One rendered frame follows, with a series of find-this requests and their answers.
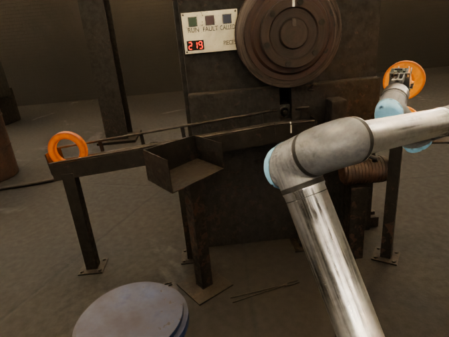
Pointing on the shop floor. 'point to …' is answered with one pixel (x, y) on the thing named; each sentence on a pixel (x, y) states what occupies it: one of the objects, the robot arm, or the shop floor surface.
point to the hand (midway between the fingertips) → (404, 75)
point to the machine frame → (250, 191)
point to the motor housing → (359, 198)
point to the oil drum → (6, 154)
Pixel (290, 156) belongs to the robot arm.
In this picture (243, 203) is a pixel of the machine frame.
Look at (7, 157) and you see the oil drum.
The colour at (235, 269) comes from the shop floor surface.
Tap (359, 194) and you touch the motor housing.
